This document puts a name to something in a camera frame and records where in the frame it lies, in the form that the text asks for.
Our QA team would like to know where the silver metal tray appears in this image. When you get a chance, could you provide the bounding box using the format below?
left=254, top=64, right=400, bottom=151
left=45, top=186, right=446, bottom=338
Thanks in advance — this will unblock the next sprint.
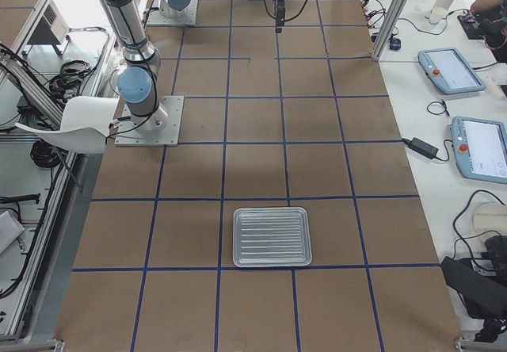
left=232, top=207, right=313, bottom=268

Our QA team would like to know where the brown paper table mat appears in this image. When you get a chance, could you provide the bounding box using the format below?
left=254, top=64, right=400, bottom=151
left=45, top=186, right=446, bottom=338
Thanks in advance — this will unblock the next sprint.
left=56, top=0, right=460, bottom=351

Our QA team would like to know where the upper blue teach pendant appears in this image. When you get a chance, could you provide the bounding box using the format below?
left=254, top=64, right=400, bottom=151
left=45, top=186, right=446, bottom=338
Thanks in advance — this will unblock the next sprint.
left=417, top=48, right=486, bottom=95

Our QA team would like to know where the blue teach pendant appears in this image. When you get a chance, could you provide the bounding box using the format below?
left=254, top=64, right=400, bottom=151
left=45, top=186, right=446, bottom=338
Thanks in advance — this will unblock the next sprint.
left=450, top=117, right=506, bottom=184
left=417, top=48, right=486, bottom=95

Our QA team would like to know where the black power adapter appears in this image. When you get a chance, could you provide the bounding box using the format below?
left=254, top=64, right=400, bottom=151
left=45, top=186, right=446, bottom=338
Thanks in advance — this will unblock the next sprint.
left=402, top=137, right=438, bottom=159

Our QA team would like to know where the lower blue teach pendant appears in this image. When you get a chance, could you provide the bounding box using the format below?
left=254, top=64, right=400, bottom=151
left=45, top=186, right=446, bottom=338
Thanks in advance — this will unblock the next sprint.
left=450, top=117, right=506, bottom=184

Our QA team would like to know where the aluminium frame post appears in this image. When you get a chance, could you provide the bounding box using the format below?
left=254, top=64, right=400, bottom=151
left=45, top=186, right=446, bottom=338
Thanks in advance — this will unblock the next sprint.
left=371, top=0, right=407, bottom=62

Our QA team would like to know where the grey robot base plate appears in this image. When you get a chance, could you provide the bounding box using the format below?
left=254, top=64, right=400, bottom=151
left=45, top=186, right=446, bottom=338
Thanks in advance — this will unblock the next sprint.
left=114, top=96, right=184, bottom=147

